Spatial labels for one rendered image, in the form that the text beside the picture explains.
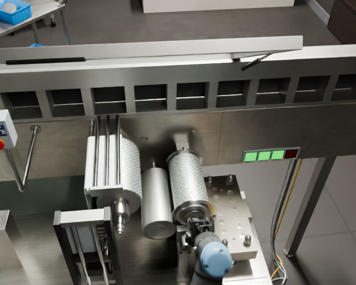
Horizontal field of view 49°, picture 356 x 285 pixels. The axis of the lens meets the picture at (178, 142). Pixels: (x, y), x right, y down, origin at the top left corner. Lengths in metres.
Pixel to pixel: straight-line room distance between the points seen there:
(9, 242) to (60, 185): 0.31
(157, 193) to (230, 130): 0.39
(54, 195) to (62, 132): 0.38
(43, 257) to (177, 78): 0.94
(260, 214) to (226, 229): 1.40
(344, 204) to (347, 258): 0.47
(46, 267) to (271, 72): 1.18
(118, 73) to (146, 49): 0.52
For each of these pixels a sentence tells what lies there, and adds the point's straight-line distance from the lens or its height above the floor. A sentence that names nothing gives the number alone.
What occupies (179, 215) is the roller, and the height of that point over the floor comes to 1.26.
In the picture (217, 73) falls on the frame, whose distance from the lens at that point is 1.40.
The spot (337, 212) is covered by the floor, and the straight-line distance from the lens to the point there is 3.21.
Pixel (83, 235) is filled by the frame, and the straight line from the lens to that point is 1.27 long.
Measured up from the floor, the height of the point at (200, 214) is 1.27.
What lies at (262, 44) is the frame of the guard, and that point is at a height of 1.95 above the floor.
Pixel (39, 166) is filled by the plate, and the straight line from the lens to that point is 1.67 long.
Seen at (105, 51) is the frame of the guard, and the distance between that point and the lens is 0.84.
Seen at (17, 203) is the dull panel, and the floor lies 0.98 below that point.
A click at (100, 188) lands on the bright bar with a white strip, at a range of 1.21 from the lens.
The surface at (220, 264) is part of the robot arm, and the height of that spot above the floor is 1.51.
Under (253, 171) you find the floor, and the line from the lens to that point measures 3.29.
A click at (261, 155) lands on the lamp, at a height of 1.19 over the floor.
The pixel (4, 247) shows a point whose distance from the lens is 1.66.
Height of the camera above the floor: 2.37
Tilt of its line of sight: 43 degrees down
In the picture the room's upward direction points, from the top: 1 degrees clockwise
